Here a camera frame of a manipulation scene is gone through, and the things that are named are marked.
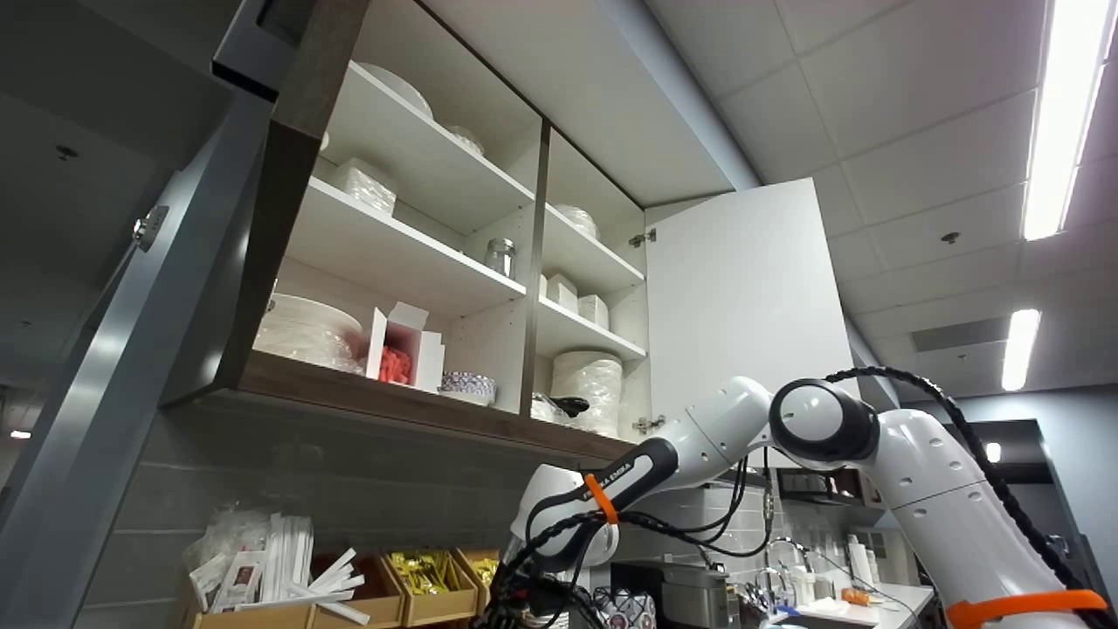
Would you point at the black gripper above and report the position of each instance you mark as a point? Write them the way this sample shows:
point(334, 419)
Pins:
point(520, 599)

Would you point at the white bowls on shelf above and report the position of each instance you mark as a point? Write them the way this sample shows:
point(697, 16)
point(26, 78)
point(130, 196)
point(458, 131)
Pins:
point(579, 216)

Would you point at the wrapped stack of paper plates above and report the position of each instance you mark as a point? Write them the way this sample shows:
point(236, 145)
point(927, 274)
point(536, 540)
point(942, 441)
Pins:
point(594, 377)

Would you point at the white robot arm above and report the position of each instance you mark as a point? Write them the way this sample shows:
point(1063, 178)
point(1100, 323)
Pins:
point(980, 548)

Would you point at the bag of black plastic spoons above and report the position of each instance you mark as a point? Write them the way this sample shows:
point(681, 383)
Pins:
point(558, 411)

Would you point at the white wall cabinet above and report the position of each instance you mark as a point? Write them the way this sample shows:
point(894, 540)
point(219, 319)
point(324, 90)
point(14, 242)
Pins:
point(454, 131)

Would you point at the open white cabinet door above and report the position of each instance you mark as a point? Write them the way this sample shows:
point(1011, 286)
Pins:
point(742, 286)

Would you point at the wooden condiment organizer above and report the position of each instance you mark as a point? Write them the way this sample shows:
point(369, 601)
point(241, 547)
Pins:
point(401, 591)

